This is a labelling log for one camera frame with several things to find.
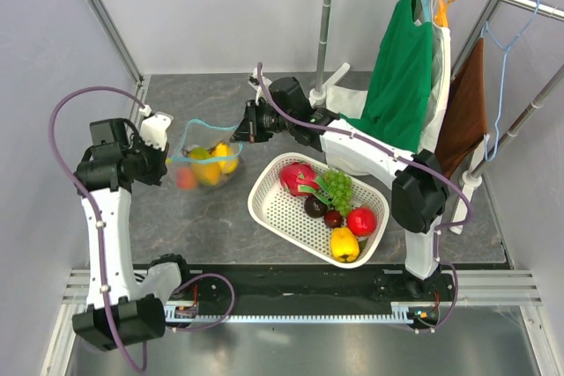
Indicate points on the green shirt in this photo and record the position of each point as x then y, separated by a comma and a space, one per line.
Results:
400, 86

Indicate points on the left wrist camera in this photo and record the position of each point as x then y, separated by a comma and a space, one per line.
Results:
154, 127

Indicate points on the red pomegranate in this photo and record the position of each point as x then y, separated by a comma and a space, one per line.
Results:
361, 221

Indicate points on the white garment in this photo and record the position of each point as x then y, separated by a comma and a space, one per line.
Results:
348, 101

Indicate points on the yellow lemon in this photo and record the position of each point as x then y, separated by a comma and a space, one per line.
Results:
228, 161

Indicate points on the dark red plum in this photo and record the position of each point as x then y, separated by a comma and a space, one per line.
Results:
333, 219

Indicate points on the light blue hanger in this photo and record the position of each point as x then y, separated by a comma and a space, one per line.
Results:
421, 11

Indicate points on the metal clothes rack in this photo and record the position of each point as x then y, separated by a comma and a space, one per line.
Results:
472, 177

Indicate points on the green grape bunch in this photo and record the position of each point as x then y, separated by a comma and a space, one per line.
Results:
340, 191

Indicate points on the dark mangosteen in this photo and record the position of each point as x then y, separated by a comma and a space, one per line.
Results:
314, 207

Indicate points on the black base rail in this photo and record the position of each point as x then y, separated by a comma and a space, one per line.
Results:
311, 289

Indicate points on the clear zip top bag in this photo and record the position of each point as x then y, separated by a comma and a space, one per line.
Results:
198, 133

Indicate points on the orange green mango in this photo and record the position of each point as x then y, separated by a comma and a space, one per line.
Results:
207, 174

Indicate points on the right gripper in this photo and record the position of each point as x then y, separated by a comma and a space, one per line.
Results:
259, 135

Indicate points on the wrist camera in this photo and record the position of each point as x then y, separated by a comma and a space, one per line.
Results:
254, 83
154, 127

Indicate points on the brown towel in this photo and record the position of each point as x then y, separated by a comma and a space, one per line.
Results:
464, 125

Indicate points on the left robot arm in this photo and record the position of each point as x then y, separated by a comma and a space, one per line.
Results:
120, 310

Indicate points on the orange peach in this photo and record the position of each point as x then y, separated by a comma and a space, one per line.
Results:
185, 179

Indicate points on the yellow bell pepper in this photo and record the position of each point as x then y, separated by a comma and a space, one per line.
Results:
344, 246

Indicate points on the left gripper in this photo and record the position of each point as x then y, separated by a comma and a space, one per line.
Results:
159, 169

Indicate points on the blue wire hanger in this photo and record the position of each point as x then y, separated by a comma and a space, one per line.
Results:
491, 153

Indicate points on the pink dragon fruit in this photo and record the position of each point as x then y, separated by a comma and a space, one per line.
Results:
300, 179

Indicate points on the white cable duct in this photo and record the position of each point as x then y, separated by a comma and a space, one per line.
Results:
175, 313

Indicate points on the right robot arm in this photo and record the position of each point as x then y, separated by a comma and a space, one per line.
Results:
418, 187

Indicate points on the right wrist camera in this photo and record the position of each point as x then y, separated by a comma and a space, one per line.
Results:
254, 83

